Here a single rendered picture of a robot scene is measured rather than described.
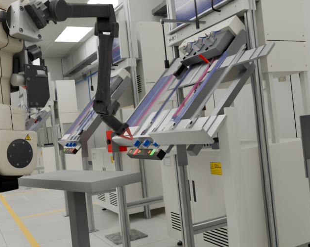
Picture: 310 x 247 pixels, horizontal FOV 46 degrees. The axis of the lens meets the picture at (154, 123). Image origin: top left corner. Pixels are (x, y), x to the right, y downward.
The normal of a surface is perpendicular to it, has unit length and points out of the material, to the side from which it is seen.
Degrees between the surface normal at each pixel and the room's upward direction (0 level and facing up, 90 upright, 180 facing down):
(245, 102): 90
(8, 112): 90
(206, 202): 90
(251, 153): 90
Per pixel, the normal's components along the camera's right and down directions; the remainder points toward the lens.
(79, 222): 0.70, -0.08
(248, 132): -0.88, 0.08
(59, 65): 0.47, -0.06
